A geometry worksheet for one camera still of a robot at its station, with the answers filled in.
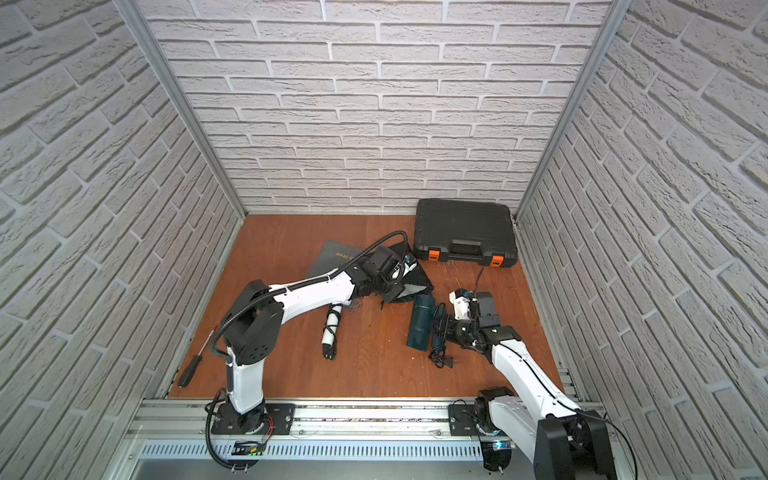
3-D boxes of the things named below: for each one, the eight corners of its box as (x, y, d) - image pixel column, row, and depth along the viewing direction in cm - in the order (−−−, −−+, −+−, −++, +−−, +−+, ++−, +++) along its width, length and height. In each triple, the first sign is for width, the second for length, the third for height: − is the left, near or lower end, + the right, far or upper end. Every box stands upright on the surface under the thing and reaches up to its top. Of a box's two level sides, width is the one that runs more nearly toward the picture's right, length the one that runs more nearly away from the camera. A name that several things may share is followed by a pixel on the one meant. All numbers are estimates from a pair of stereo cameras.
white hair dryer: (321, 360, 85) (319, 356, 82) (329, 308, 95) (327, 303, 92) (335, 360, 85) (334, 356, 82) (342, 308, 95) (340, 303, 92)
